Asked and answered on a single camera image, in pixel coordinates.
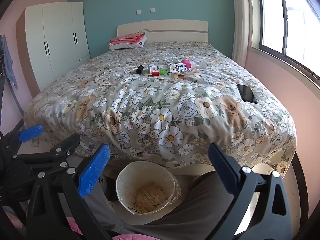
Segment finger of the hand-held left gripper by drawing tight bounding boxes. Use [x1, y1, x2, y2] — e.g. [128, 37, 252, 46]
[5, 133, 81, 173]
[0, 124, 44, 145]

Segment pink fuzzy clothing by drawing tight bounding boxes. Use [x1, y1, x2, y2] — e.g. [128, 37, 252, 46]
[66, 217, 140, 240]

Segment cream curtain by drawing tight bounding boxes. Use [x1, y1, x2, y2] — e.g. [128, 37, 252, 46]
[231, 0, 258, 67]

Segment window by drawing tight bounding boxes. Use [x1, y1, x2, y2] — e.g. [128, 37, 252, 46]
[250, 0, 320, 88]

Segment folded pink blanket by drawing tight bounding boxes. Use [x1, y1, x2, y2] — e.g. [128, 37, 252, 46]
[110, 32, 146, 44]

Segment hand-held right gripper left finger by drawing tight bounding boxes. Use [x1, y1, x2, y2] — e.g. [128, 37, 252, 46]
[26, 143, 113, 240]

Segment white milk carton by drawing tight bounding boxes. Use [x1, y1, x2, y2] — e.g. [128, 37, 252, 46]
[169, 63, 188, 74]

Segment beige round waste bin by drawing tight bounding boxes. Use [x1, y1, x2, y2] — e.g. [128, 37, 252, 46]
[115, 161, 181, 215]

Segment hanging blue clothes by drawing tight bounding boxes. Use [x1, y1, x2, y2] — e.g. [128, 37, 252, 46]
[0, 34, 18, 90]

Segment white wardrobe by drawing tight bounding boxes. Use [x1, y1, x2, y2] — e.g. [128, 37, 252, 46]
[16, 2, 91, 92]

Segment floral bed blanket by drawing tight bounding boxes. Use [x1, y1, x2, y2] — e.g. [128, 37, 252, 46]
[24, 41, 297, 178]

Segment cream bed headboard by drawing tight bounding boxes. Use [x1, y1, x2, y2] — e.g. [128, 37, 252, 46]
[117, 20, 209, 44]

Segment black smartphone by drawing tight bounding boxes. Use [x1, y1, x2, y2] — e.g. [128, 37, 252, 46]
[237, 84, 258, 104]

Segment dark bed frame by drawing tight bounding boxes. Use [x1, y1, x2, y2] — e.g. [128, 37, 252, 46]
[291, 152, 308, 232]

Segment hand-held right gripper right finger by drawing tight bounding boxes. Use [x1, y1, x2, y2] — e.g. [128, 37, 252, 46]
[208, 142, 293, 240]

